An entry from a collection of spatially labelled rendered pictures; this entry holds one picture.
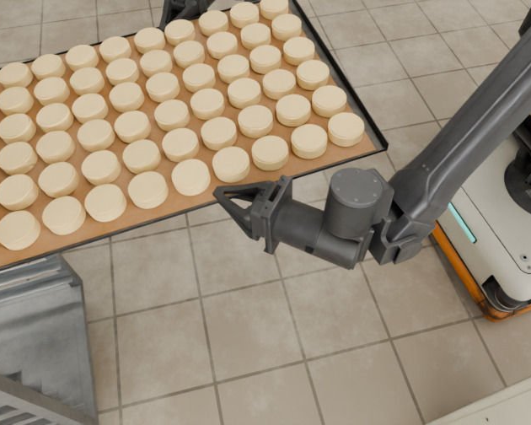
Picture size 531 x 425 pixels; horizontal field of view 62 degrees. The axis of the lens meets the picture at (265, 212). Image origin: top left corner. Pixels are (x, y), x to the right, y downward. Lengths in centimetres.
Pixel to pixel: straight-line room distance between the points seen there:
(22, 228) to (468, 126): 55
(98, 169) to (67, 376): 93
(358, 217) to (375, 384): 111
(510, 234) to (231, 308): 94
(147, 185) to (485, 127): 41
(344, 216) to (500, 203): 120
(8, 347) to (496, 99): 143
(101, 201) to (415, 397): 122
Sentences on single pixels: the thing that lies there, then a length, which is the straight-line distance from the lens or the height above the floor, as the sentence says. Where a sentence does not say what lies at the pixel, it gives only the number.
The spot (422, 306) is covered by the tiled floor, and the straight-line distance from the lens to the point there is 168.
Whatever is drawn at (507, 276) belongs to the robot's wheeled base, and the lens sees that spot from 152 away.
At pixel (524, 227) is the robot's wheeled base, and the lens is 163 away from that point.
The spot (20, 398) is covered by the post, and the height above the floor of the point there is 59.
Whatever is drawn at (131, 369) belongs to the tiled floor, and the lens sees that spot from 158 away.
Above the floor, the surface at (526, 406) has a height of 64.
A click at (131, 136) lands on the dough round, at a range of 67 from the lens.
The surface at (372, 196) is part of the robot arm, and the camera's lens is 48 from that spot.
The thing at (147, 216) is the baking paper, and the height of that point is 99.
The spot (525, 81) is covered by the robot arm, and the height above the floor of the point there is 118.
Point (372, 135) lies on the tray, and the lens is 66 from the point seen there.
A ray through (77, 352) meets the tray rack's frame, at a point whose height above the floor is 15.
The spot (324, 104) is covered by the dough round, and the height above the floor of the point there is 103.
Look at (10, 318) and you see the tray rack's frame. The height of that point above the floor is 15.
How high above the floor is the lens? 148
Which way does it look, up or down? 57 degrees down
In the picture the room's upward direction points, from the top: straight up
